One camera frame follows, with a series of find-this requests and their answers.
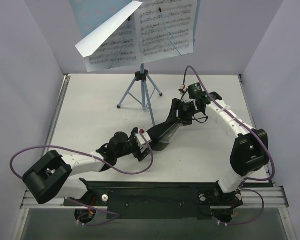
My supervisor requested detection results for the black metronome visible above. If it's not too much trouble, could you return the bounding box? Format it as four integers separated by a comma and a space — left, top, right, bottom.
146, 122, 184, 152

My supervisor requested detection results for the sheet music booklet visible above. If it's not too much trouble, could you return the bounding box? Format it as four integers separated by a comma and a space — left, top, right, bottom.
74, 0, 195, 74

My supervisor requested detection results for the light blue music stand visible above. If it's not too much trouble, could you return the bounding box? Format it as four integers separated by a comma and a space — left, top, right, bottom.
69, 0, 203, 127

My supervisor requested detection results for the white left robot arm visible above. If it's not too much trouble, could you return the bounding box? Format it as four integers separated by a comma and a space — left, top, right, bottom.
21, 127, 152, 206

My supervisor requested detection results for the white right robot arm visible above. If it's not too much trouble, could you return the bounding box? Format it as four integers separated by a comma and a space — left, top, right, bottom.
158, 83, 270, 205

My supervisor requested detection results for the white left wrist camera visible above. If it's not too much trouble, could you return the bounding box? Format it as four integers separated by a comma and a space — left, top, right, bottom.
135, 129, 152, 148

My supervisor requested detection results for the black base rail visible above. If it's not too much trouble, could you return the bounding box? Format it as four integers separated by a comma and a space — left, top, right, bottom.
62, 178, 276, 221

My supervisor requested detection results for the aluminium frame rail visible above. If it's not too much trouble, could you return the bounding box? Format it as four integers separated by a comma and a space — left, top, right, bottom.
20, 187, 289, 209

